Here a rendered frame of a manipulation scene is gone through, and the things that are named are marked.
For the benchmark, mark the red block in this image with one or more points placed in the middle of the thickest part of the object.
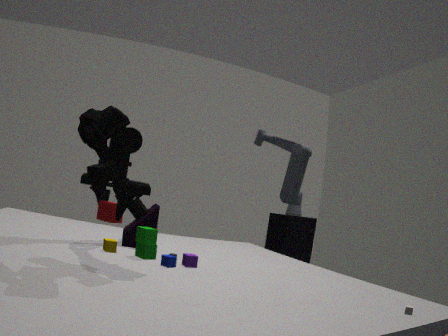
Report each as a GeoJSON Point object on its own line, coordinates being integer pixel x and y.
{"type": "Point", "coordinates": [107, 211]}

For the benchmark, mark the small purple block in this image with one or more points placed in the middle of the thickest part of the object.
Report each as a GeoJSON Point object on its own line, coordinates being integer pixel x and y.
{"type": "Point", "coordinates": [189, 260]}

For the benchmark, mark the green block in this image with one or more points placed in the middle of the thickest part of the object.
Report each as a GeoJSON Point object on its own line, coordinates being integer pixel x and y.
{"type": "Point", "coordinates": [145, 252]}
{"type": "Point", "coordinates": [146, 235]}

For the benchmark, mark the small blue block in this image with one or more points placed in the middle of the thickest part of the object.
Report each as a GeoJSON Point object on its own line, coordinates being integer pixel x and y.
{"type": "Point", "coordinates": [168, 261]}

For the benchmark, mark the small yellow block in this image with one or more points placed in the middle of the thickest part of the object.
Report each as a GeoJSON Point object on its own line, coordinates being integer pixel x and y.
{"type": "Point", "coordinates": [110, 245]}

